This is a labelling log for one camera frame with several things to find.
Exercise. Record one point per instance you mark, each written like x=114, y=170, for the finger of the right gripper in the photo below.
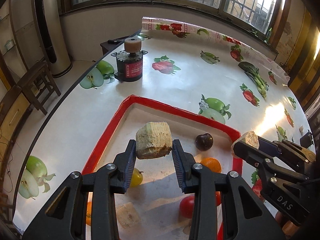
x=268, y=147
x=255, y=158

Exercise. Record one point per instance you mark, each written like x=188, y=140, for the fruit print tablecloth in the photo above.
x=216, y=78

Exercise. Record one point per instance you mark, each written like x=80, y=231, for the person's right hand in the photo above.
x=288, y=228

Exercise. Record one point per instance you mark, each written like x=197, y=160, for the black pot with soil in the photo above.
x=306, y=140

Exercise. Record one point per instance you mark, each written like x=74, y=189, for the dark purple plum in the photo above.
x=204, y=142

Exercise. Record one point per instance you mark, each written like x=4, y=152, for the wooden stool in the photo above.
x=37, y=85

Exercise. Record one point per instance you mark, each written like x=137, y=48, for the red tomato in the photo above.
x=186, y=205

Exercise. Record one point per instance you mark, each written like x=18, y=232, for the beige sugarcane chunk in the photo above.
x=249, y=138
x=153, y=140
x=127, y=215

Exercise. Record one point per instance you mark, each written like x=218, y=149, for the green vegetable bunch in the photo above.
x=253, y=73

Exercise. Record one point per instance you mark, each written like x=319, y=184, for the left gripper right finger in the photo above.
x=244, y=216

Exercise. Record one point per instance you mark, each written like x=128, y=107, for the standing air conditioner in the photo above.
x=49, y=32

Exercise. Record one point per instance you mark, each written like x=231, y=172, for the green grape fruit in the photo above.
x=137, y=178

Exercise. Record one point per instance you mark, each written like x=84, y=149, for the orange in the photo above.
x=89, y=214

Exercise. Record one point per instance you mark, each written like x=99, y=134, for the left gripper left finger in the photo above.
x=63, y=216

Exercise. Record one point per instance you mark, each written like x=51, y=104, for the red rimmed white tray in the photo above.
x=156, y=198

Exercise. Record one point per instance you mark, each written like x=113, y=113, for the black motor with red label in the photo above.
x=130, y=60

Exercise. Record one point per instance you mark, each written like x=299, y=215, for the orange mid table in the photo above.
x=212, y=163

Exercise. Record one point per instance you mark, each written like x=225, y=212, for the green bottle on sill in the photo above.
x=268, y=35

